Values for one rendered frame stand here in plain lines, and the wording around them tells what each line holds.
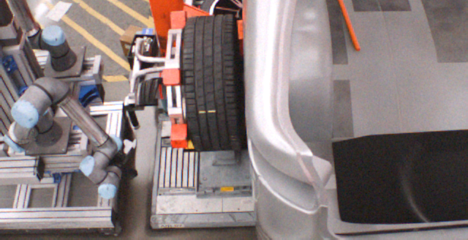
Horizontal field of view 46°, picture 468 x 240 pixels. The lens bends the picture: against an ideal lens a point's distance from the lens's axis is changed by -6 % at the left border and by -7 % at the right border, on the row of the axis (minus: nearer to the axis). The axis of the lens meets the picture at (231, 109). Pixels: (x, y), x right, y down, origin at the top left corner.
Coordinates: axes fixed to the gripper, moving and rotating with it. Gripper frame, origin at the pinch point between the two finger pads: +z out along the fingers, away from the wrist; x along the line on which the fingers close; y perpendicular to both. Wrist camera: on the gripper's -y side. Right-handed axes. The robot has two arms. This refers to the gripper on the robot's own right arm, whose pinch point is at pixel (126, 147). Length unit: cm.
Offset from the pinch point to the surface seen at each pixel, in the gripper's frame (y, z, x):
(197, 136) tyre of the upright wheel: -15.5, 1.1, -31.2
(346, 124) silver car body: -50, 0, -90
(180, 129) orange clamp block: -8.6, 2.1, -26.8
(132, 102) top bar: 13.6, 7.3, -15.7
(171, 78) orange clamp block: 14.0, 2.3, -41.4
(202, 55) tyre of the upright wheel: 11, 13, -55
